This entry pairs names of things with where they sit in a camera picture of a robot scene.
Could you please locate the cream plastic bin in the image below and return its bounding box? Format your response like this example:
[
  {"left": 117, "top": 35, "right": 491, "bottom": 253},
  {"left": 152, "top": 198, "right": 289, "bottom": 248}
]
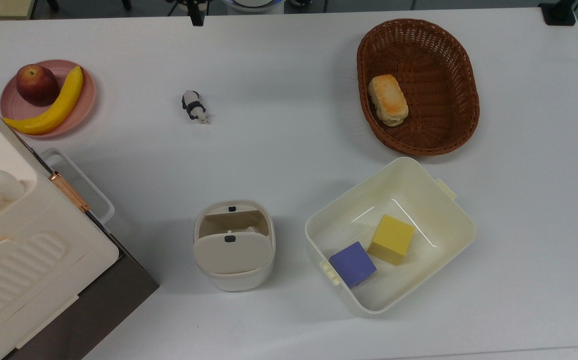
[{"left": 304, "top": 156, "right": 477, "bottom": 318}]

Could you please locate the copper metal latch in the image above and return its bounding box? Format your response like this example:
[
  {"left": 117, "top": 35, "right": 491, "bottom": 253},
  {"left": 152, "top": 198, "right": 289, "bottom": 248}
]
[{"left": 48, "top": 171, "right": 92, "bottom": 214}]

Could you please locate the pink plate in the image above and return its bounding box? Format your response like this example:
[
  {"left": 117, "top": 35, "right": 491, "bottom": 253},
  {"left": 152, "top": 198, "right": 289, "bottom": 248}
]
[{"left": 0, "top": 59, "right": 97, "bottom": 139}]

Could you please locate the cream plastic trash can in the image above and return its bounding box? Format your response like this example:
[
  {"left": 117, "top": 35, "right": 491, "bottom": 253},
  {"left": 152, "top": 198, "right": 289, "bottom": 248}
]
[{"left": 193, "top": 199, "right": 276, "bottom": 292}]

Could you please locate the black camera stand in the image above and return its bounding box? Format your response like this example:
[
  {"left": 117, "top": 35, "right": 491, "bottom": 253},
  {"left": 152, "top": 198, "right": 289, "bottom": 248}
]
[{"left": 538, "top": 0, "right": 578, "bottom": 27}]

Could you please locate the red apple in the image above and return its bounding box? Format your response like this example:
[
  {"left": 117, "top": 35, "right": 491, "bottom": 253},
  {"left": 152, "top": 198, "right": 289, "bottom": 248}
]
[{"left": 16, "top": 64, "right": 61, "bottom": 107}]

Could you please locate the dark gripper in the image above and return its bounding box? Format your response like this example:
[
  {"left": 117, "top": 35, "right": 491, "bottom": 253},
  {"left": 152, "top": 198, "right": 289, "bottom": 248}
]
[{"left": 178, "top": 0, "right": 211, "bottom": 27}]

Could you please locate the beige trash can lid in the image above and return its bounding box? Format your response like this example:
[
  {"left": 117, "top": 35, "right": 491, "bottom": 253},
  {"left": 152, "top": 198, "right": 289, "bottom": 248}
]
[{"left": 193, "top": 231, "right": 273, "bottom": 275}]

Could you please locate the yellow banana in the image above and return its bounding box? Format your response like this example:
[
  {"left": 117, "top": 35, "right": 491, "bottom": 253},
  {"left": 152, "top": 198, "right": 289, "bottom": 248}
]
[{"left": 3, "top": 66, "right": 84, "bottom": 136}]

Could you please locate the brown wicker basket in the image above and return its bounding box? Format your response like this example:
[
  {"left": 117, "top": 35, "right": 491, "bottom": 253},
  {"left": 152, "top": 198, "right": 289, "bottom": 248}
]
[{"left": 356, "top": 18, "right": 481, "bottom": 157}]

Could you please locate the purple foam cube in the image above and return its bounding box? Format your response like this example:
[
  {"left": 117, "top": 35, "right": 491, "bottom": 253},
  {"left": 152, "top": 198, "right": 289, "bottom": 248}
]
[{"left": 329, "top": 241, "right": 378, "bottom": 289}]

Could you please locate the white box handle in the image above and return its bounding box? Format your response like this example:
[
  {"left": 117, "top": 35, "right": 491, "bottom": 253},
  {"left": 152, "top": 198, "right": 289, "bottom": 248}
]
[{"left": 40, "top": 148, "right": 116, "bottom": 224}]

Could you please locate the small panda figurine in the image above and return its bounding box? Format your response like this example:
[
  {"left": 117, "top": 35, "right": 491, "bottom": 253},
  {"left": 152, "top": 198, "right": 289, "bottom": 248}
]
[{"left": 181, "top": 90, "right": 211, "bottom": 125}]

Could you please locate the toasted bread loaf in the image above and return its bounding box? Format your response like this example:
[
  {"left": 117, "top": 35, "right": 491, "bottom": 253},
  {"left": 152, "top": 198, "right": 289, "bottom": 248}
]
[{"left": 367, "top": 74, "right": 410, "bottom": 127}]

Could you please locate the brown wooden box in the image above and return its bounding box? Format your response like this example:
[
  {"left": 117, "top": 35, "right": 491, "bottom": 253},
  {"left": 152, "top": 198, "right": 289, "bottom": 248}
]
[{"left": 4, "top": 120, "right": 161, "bottom": 360}]

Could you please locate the yellow foam cube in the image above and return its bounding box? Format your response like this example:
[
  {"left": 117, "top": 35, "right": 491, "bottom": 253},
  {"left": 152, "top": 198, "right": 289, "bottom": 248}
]
[{"left": 367, "top": 214, "right": 416, "bottom": 266}]

